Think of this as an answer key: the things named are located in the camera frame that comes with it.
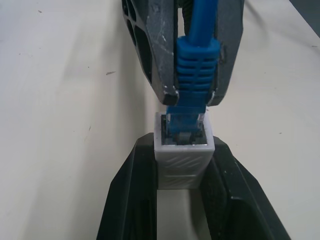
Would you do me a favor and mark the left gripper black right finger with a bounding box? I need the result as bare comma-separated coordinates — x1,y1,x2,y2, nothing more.
199,135,292,240

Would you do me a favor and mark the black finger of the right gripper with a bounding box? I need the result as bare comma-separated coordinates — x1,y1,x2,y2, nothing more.
121,0,180,106
207,0,245,107

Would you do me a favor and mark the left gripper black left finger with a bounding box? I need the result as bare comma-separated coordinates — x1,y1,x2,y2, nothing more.
95,132,159,240

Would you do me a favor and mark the blue cable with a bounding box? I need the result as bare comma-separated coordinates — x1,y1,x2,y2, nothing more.
165,0,221,138

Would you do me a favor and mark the white 3D-printed ethernet socket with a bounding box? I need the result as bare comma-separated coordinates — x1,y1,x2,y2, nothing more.
153,110,216,190

